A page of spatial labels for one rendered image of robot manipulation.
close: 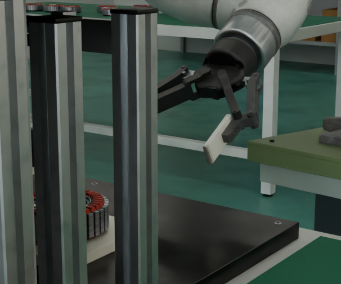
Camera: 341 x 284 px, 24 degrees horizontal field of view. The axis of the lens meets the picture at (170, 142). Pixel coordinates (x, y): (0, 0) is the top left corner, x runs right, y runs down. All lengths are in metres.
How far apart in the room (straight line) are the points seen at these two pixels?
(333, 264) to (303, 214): 2.57
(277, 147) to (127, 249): 0.64
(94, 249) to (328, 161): 0.53
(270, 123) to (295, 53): 4.56
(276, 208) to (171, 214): 2.55
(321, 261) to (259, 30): 0.41
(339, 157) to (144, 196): 0.63
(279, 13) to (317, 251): 0.42
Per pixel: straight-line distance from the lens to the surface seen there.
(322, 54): 8.07
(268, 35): 1.24
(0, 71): 0.57
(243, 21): 1.24
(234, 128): 1.10
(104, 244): 0.92
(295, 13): 1.29
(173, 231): 1.00
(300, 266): 0.96
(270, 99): 3.64
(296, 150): 1.35
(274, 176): 1.41
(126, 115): 0.73
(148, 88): 0.73
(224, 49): 1.20
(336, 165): 1.32
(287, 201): 3.70
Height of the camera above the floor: 1.11
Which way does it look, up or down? 13 degrees down
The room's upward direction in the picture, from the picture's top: straight up
